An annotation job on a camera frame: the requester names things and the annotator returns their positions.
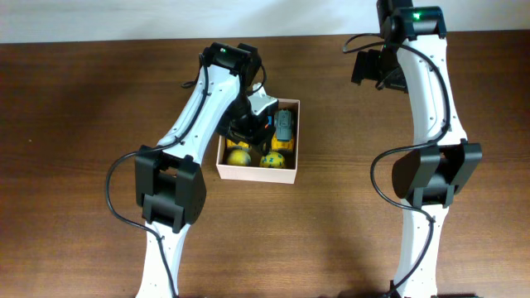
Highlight yellow grey dump truck toy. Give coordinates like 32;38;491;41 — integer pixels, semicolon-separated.
225;138;251;151

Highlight yellow grey robot ball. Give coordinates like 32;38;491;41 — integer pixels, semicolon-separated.
226;149;252;166

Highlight yellow grey mixer truck toy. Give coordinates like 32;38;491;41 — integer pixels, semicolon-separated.
272;109;295;153

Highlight yellow ball with blue letters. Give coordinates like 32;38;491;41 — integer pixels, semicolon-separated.
259;151;286;169

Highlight pink cardboard box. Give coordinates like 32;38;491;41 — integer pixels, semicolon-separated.
216;99;301;184

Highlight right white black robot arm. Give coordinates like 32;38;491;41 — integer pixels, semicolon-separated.
351;0;482;297

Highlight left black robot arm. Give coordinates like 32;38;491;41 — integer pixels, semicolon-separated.
135;42;278;297

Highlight left black camera cable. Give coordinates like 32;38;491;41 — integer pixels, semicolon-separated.
104;51;268;298

